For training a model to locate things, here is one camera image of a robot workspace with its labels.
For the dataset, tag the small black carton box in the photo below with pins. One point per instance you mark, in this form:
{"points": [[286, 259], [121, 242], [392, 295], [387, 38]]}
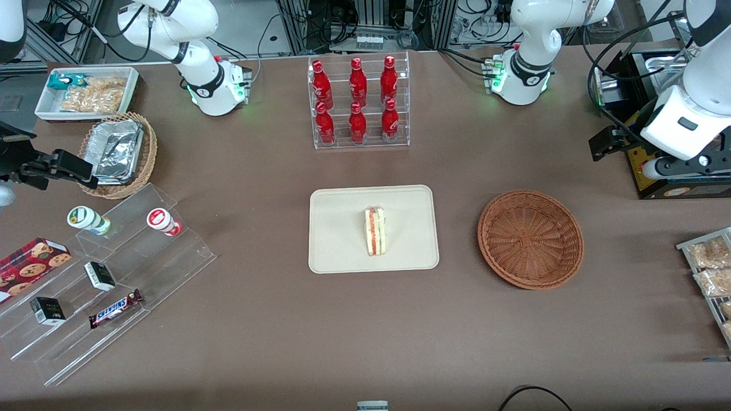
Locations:
{"points": [[100, 275], [47, 311]]}

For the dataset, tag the brown wicker basket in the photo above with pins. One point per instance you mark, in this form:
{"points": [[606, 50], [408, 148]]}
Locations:
{"points": [[530, 240]]}

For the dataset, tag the white rectangular bin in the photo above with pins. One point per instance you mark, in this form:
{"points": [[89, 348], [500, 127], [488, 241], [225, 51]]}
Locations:
{"points": [[45, 105]]}

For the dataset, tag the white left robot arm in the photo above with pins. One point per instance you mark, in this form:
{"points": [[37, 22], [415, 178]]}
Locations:
{"points": [[531, 34]]}

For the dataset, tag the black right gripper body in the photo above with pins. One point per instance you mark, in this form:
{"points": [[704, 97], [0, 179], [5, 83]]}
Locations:
{"points": [[12, 155]]}

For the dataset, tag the clear bag of pastry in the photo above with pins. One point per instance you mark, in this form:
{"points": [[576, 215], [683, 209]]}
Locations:
{"points": [[726, 309], [711, 254], [715, 282], [727, 331]]}

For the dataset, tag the triangle sandwich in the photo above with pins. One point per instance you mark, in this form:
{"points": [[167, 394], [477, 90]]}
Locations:
{"points": [[375, 231]]}

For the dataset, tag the tray with snack bags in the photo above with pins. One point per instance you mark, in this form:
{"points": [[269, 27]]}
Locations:
{"points": [[685, 246]]}

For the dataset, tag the small gray device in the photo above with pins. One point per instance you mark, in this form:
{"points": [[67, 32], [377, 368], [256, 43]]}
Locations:
{"points": [[372, 406]]}

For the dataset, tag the light wicker basket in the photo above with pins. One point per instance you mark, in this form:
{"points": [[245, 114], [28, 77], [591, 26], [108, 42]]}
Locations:
{"points": [[149, 148]]}

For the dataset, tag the red cookie box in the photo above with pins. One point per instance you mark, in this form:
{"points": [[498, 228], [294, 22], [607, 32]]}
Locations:
{"points": [[31, 265]]}

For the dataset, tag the clear acrylic bottle rack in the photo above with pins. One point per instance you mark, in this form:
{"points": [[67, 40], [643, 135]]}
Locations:
{"points": [[371, 144]]}

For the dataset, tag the red cola bottle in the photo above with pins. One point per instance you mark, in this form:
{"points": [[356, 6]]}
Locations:
{"points": [[358, 83], [389, 81], [390, 121], [321, 85], [325, 125], [357, 124]]}

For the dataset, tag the clear acrylic stepped stand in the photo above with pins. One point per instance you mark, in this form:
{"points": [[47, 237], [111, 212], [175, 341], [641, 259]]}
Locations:
{"points": [[148, 268]]}

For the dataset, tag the silver metal tray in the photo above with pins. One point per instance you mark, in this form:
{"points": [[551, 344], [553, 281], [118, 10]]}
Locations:
{"points": [[657, 61]]}

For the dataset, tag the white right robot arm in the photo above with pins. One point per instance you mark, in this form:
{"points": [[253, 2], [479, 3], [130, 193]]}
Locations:
{"points": [[171, 23]]}

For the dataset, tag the Snickers chocolate bar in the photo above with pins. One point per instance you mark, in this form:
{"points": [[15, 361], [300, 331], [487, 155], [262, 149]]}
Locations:
{"points": [[114, 309]]}

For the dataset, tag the teal snack packet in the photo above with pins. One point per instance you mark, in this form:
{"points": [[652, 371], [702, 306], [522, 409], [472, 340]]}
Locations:
{"points": [[64, 81]]}

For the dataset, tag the red lid yogurt bottle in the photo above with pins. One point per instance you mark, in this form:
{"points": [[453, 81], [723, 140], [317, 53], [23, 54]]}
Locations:
{"points": [[163, 221]]}

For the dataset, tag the silver foil container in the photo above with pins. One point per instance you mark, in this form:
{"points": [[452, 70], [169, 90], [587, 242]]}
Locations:
{"points": [[117, 151]]}

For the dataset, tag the beige plastic tray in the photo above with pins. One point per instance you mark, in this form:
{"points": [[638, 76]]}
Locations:
{"points": [[342, 228]]}

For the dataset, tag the clear bag of chips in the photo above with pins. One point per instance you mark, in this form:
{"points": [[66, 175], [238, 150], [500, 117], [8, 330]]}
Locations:
{"points": [[108, 83], [91, 101]]}

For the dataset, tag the white power strip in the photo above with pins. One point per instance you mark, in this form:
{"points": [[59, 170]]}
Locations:
{"points": [[369, 42]]}

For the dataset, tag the aluminium frame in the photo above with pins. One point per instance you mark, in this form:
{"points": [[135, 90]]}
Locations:
{"points": [[442, 23]]}

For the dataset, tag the green lid yogurt bottle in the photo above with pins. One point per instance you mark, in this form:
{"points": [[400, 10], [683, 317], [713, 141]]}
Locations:
{"points": [[88, 220]]}

